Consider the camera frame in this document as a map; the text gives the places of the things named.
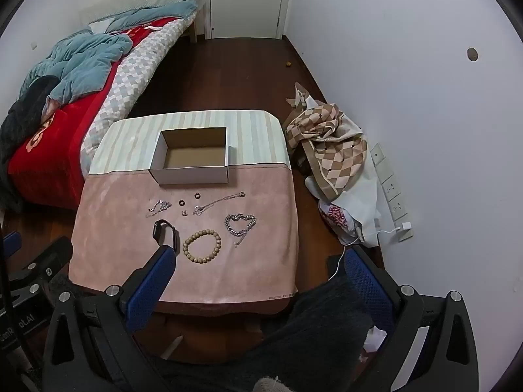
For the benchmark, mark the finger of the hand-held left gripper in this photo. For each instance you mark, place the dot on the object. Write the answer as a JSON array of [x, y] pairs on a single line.
[[11, 240], [45, 259]]

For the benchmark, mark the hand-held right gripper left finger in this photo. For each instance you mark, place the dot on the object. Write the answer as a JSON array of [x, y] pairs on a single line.
[[151, 290]]

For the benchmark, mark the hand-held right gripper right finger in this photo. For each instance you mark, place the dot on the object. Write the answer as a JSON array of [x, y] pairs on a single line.
[[367, 281]]

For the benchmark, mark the black smartwatch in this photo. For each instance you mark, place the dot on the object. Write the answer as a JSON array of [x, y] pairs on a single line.
[[157, 230]]

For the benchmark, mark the cardboard box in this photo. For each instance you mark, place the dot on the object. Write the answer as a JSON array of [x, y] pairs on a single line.
[[192, 175]]

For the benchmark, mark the crumpled white paper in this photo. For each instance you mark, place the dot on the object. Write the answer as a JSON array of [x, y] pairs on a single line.
[[374, 339]]

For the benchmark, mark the white charger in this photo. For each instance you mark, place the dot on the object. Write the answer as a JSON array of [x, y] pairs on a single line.
[[405, 230]]

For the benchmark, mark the white bag with red print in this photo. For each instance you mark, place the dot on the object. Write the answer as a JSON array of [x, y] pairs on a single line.
[[339, 218]]

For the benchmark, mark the bed with red blanket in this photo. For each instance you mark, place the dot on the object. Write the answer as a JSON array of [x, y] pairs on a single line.
[[61, 143]]

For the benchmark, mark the black garment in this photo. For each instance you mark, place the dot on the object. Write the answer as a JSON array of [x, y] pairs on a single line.
[[20, 118]]

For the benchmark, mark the table with striped pink cloth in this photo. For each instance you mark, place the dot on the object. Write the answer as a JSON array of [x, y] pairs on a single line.
[[253, 220]]

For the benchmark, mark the beige checkered cloth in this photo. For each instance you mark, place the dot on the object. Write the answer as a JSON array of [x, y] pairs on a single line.
[[331, 139]]

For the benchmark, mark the blue quilt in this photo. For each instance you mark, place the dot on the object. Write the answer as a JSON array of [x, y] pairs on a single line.
[[86, 61]]

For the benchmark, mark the grey white checkered quilt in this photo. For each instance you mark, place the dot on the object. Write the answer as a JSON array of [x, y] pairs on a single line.
[[135, 73]]

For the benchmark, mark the white door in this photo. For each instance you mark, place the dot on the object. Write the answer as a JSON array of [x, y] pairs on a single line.
[[245, 0]]

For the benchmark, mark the wall socket strip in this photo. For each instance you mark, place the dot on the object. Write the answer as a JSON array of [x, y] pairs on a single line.
[[390, 188]]

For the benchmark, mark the wooden bed frame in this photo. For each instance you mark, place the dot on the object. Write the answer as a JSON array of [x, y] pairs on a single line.
[[198, 24]]

